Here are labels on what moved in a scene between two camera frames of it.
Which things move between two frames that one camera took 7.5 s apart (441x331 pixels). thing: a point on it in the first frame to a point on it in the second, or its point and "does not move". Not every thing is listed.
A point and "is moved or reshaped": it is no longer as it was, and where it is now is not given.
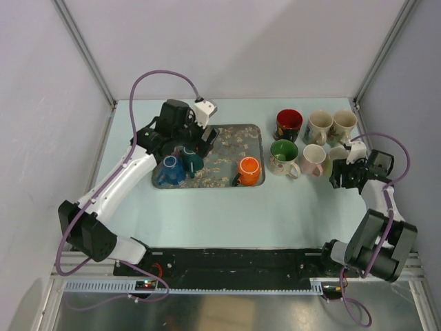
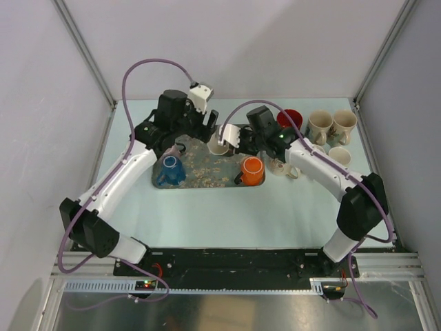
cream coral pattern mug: (344, 124) does not move
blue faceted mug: (173, 172) does not move
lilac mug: (176, 152) does not move
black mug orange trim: (289, 123) does not move
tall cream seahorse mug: (319, 123) does not move
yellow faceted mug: (328, 167) is moved or reshaped
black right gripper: (340, 166) to (242, 148)
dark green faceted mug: (192, 162) to (213, 145)
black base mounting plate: (291, 265) does not move
